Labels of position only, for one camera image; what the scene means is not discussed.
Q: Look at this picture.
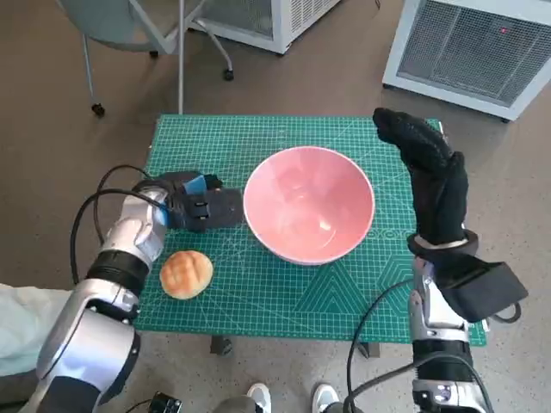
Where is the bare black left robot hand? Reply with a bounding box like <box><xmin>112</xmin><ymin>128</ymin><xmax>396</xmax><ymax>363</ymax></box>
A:
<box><xmin>165</xmin><ymin>171</ymin><xmax>243</xmax><ymax>233</ymax></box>

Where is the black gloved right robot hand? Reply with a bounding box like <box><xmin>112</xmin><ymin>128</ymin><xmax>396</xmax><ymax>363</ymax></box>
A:
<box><xmin>372</xmin><ymin>107</ymin><xmax>470</xmax><ymax>249</ymax></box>

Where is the round toy bread bun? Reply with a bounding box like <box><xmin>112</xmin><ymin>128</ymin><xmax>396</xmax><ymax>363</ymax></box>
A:
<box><xmin>159</xmin><ymin>250</ymin><xmax>214</xmax><ymax>299</ymax></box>

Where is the pink bowl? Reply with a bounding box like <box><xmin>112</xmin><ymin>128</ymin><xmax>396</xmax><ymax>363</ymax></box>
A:
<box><xmin>243</xmin><ymin>146</ymin><xmax>375</xmax><ymax>266</ymax></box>

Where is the green cutting mat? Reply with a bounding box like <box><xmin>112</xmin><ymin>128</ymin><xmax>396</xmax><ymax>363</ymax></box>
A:
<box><xmin>131</xmin><ymin>114</ymin><xmax>483</xmax><ymax>348</ymax></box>

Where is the large white mesh cabinet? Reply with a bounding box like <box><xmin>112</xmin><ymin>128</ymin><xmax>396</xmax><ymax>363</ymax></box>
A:
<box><xmin>381</xmin><ymin>0</ymin><xmax>551</xmax><ymax>124</ymax></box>

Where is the white shoe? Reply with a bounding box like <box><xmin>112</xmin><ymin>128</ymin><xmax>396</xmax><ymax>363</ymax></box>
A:
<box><xmin>245</xmin><ymin>382</ymin><xmax>272</xmax><ymax>413</ymax></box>
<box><xmin>311</xmin><ymin>382</ymin><xmax>339</xmax><ymax>413</ymax></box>

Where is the small black device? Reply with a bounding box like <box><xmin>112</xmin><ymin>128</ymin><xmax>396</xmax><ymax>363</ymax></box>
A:
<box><xmin>148</xmin><ymin>391</ymin><xmax>183</xmax><ymax>413</ymax></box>

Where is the small white mesh cabinet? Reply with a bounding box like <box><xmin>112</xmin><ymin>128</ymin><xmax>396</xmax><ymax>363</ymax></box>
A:
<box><xmin>189</xmin><ymin>0</ymin><xmax>341</xmax><ymax>55</ymax></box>

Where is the grey office chair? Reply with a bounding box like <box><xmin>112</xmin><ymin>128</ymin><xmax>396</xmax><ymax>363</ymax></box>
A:
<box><xmin>55</xmin><ymin>0</ymin><xmax>236</xmax><ymax>117</ymax></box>

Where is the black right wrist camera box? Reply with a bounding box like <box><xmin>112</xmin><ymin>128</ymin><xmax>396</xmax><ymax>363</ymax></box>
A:
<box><xmin>438</xmin><ymin>251</ymin><xmax>529</xmax><ymax>324</ymax></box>

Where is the white metal stand frame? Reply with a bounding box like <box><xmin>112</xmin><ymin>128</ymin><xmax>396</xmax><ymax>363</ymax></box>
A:
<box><xmin>128</xmin><ymin>0</ymin><xmax>207</xmax><ymax>115</ymax></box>

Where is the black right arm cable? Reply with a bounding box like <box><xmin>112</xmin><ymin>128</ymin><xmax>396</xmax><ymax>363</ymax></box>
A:
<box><xmin>346</xmin><ymin>278</ymin><xmax>417</xmax><ymax>413</ymax></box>

